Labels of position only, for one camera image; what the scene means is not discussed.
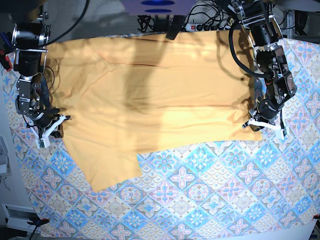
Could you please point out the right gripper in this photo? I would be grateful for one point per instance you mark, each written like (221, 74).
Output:
(45, 126)

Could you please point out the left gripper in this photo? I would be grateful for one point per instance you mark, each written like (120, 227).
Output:
(257, 122)

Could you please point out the yellow T-shirt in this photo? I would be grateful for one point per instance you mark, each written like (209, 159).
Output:
(144, 94)

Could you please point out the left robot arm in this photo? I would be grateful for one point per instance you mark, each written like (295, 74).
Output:
(257, 21)

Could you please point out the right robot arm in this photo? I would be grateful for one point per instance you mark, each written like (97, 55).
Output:
(29, 39)

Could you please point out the patterned tablecloth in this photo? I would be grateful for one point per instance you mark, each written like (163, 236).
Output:
(198, 191)

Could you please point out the left edge red clamp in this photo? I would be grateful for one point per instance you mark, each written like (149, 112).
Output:
(5, 50)

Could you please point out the bottom left orange clamp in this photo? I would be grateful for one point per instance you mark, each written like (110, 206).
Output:
(37, 222)

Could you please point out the black centre table clamp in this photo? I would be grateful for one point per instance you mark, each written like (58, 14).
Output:
(175, 26)

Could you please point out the white wall trunking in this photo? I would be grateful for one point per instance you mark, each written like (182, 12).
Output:
(17, 217)

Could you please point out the white power strip red switch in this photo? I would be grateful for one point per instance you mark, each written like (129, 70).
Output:
(196, 27)

